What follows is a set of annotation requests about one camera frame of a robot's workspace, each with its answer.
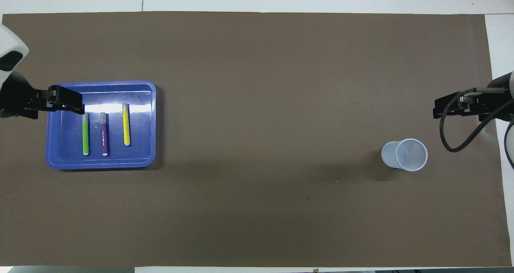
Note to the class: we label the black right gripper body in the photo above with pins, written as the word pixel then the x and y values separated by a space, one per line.
pixel 494 102

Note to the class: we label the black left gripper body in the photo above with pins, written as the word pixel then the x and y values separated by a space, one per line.
pixel 18 98

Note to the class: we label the green marker pen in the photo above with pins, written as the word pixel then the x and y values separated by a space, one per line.
pixel 85 136

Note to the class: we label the purple marker pen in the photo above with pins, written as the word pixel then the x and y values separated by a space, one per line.
pixel 104 134

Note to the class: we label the yellow marker pen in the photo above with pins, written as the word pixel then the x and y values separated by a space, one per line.
pixel 126 124

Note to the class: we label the translucent mesh pen cup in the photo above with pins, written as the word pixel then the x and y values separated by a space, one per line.
pixel 409 154

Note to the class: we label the blue plastic tray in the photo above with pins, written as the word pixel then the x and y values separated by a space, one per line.
pixel 136 156

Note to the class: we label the brown table mat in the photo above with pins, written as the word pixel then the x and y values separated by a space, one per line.
pixel 257 84

